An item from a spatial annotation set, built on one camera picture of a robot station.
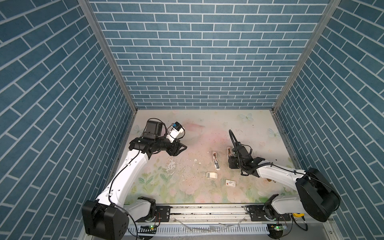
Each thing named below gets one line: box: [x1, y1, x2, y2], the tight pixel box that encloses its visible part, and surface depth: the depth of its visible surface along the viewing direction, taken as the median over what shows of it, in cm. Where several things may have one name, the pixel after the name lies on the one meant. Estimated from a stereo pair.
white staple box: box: [225, 179, 236, 187], surface depth 84 cm
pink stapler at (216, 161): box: [213, 152, 221, 170], surface depth 92 cm
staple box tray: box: [206, 171, 218, 179], surface depth 88 cm
